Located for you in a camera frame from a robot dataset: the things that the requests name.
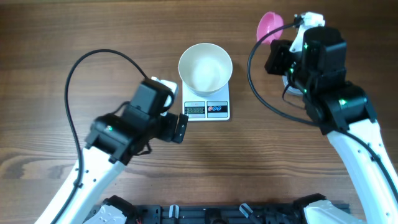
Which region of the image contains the white bowl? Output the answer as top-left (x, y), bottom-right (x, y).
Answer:
top-left (178, 43), bottom-right (233, 96)

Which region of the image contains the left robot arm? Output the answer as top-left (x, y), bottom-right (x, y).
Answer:
top-left (37, 77), bottom-right (188, 223)

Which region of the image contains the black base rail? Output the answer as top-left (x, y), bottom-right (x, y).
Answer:
top-left (83, 194), bottom-right (352, 224)

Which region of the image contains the pink measuring scoop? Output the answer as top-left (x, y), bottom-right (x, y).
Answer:
top-left (256, 12), bottom-right (284, 45)

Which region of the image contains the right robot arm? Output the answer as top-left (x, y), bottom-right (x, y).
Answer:
top-left (256, 26), bottom-right (397, 223)

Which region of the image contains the clear plastic food container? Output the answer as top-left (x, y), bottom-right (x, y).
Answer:
top-left (282, 76), bottom-right (303, 96)

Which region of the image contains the white digital kitchen scale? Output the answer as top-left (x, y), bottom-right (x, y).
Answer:
top-left (182, 84), bottom-right (231, 121)

